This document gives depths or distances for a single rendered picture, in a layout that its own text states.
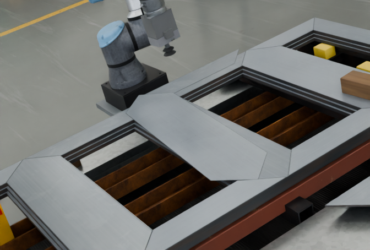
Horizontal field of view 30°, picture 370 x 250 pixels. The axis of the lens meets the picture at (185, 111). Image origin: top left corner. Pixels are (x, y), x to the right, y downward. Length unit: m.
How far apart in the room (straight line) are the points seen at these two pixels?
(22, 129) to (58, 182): 2.52
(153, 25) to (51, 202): 0.66
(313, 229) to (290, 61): 0.79
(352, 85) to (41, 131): 2.69
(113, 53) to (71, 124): 1.77
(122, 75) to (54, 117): 1.92
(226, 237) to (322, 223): 0.24
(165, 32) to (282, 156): 0.63
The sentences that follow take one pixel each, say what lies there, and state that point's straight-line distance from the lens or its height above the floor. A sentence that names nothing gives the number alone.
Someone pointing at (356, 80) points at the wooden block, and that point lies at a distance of 2.06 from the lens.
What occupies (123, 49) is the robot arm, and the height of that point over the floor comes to 0.91.
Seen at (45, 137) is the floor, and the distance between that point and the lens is 4.31.
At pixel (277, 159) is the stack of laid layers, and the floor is 0.85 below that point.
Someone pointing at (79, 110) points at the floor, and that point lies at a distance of 4.51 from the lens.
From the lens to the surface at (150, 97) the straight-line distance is 2.34.
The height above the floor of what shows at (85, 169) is 0.68.
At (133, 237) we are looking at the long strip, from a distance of 1.69.
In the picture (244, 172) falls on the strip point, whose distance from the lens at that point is 1.81.
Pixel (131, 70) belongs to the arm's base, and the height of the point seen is 0.83.
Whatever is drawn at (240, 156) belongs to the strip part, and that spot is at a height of 0.85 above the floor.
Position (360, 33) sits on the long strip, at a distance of 2.50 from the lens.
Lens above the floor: 1.82
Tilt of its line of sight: 26 degrees down
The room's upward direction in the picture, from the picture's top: 14 degrees counter-clockwise
